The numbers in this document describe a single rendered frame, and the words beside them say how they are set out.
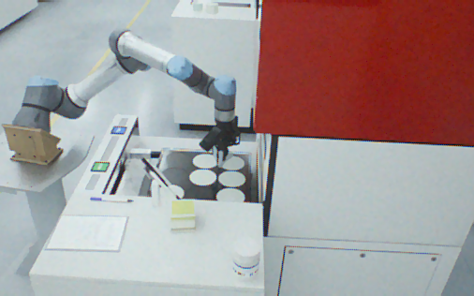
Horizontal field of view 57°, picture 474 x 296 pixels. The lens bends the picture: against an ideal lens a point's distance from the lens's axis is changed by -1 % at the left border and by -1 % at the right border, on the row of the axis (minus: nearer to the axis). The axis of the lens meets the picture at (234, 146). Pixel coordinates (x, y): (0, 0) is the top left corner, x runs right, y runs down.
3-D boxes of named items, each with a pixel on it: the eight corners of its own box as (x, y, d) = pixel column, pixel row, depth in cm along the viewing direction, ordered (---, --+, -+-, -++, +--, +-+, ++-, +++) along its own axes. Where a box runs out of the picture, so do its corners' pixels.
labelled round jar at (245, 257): (258, 262, 121) (260, 237, 116) (258, 282, 115) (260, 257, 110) (232, 260, 121) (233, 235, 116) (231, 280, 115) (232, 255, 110)
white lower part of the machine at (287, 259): (364, 247, 263) (397, 129, 219) (404, 380, 194) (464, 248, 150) (246, 241, 264) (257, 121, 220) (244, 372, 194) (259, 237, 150)
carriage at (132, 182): (152, 159, 181) (152, 154, 180) (132, 219, 150) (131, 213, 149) (133, 158, 181) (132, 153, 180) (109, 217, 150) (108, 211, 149)
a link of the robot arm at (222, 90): (223, 71, 156) (242, 78, 152) (222, 99, 162) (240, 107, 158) (208, 77, 151) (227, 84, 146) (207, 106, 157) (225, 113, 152)
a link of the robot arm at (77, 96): (40, 94, 192) (133, 24, 175) (67, 105, 205) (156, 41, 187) (44, 116, 187) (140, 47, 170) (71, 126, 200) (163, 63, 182)
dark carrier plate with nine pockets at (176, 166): (249, 155, 179) (249, 154, 179) (248, 211, 150) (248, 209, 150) (165, 151, 180) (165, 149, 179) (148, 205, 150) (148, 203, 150)
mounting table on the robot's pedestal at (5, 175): (-43, 202, 178) (-52, 176, 171) (21, 146, 215) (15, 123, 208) (58, 220, 172) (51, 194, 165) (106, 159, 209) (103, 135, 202)
